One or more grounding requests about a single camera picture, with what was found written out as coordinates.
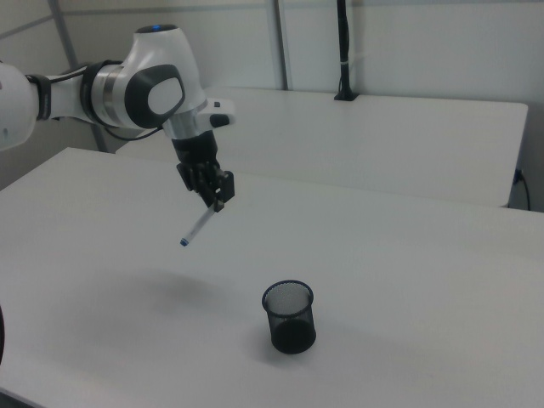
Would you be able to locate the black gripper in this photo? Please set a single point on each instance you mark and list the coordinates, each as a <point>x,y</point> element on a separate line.
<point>196,153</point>

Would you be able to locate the white marker with blue cap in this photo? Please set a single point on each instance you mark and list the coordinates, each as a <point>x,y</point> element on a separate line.
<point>196,228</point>

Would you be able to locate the white long table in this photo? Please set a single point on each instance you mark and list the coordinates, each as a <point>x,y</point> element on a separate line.
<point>340,136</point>

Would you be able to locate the black mesh pen cup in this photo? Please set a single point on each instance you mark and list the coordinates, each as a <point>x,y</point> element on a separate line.
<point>293,331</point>

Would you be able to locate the black stand pole with clamp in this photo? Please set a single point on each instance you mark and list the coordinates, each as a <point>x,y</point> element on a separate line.
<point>345,42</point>

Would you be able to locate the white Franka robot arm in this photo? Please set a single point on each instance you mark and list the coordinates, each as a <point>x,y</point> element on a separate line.
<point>161,64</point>

